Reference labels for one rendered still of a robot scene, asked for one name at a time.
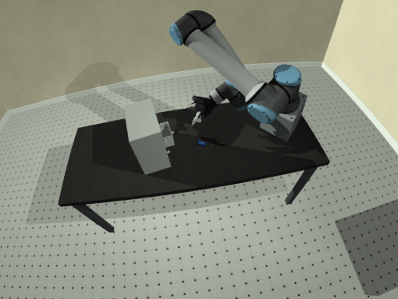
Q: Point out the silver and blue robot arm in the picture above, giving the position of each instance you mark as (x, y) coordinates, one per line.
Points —
(264, 101)

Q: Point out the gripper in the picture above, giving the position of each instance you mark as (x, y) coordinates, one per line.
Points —
(202, 108)

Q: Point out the grey chest of drawers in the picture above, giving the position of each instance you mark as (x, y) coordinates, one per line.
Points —
(145, 136)

